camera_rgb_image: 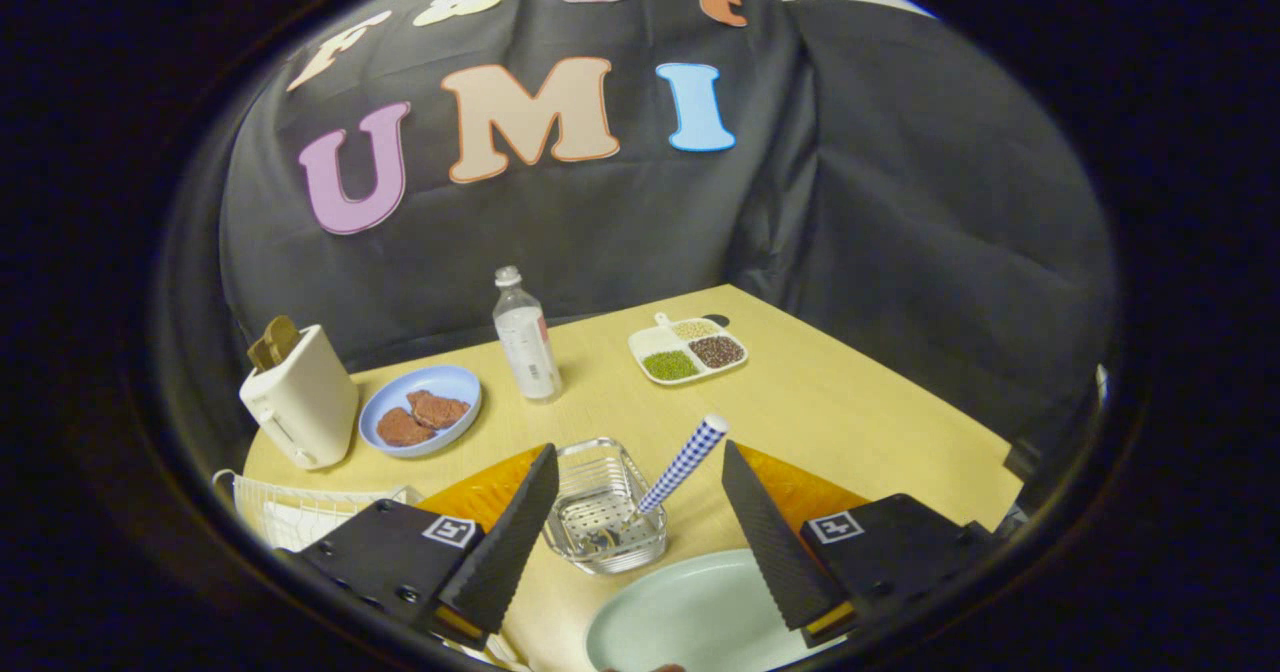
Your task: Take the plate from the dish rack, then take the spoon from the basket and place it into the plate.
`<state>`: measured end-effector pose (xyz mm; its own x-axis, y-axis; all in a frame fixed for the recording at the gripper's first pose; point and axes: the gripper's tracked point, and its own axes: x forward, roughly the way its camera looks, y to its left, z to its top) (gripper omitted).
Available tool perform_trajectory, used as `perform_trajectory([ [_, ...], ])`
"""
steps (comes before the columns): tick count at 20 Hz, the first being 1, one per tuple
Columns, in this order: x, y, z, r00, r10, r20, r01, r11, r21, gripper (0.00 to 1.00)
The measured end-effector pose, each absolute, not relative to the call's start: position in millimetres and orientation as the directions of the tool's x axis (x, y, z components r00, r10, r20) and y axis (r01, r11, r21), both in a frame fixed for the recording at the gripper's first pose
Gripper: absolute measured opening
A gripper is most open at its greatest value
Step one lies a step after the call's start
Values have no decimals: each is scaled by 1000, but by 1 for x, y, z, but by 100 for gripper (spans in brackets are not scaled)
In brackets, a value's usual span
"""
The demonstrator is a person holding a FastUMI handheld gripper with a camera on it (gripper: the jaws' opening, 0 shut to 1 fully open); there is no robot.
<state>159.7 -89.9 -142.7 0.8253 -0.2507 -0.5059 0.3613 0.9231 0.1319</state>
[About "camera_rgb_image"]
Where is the clear plastic bottle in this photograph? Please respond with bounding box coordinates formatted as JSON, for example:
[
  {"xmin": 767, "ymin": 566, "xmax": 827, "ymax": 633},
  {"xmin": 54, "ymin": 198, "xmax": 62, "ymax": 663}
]
[{"xmin": 493, "ymin": 266, "xmax": 563, "ymax": 403}]

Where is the blue checked handle spoon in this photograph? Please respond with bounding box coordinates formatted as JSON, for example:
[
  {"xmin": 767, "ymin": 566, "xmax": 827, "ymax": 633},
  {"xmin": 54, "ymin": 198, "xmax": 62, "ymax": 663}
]
[{"xmin": 585, "ymin": 414, "xmax": 730, "ymax": 553}]

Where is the brown meat patty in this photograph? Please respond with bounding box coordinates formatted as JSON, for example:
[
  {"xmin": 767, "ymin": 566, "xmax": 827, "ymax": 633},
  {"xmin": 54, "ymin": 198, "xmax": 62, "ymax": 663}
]
[
  {"xmin": 408, "ymin": 389, "xmax": 471, "ymax": 430},
  {"xmin": 376, "ymin": 407, "xmax": 437, "ymax": 448}
]

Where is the black table clamp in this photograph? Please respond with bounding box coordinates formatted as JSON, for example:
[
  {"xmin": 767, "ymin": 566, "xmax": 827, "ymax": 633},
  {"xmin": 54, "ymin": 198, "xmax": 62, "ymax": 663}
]
[{"xmin": 1003, "ymin": 437, "xmax": 1041, "ymax": 483}]

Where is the white divided bean tray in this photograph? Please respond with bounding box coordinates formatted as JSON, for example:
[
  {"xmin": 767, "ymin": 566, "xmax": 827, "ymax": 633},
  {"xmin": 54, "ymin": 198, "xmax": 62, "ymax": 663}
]
[{"xmin": 628, "ymin": 313, "xmax": 749, "ymax": 386}]

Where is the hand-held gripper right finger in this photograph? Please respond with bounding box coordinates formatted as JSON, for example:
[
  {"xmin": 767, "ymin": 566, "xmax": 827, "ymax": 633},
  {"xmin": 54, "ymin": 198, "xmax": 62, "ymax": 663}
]
[{"xmin": 722, "ymin": 440, "xmax": 1001, "ymax": 650}]

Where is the small blue plate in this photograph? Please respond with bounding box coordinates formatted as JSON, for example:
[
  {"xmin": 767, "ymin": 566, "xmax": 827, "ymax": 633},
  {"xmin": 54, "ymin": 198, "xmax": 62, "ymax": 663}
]
[{"xmin": 358, "ymin": 365, "xmax": 483, "ymax": 458}]

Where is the white toaster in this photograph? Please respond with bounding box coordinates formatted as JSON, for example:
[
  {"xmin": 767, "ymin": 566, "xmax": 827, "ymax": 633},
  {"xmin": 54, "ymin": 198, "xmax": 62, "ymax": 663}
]
[{"xmin": 239, "ymin": 325, "xmax": 360, "ymax": 470}]

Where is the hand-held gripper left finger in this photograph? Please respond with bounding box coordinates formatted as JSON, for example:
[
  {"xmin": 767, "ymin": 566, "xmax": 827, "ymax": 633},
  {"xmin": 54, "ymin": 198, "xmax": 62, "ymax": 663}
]
[{"xmin": 275, "ymin": 442, "xmax": 561, "ymax": 653}]

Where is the black backdrop cloth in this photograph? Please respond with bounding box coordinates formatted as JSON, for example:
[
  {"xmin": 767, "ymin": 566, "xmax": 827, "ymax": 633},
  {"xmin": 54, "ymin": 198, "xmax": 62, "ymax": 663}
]
[{"xmin": 160, "ymin": 0, "xmax": 1116, "ymax": 473}]

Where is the pale green plate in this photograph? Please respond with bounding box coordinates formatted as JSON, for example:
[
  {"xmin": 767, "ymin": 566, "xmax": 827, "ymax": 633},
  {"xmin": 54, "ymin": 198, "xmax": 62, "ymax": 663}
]
[{"xmin": 585, "ymin": 549, "xmax": 851, "ymax": 672}]

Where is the white wire dish rack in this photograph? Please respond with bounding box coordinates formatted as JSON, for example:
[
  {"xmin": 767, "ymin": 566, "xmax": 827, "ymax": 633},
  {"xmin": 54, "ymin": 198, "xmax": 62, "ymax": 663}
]
[{"xmin": 213, "ymin": 468, "xmax": 531, "ymax": 668}]

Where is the brown toast slice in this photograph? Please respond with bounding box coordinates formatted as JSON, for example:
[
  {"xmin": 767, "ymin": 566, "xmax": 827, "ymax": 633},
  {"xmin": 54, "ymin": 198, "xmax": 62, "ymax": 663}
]
[{"xmin": 247, "ymin": 315, "xmax": 301, "ymax": 373}]

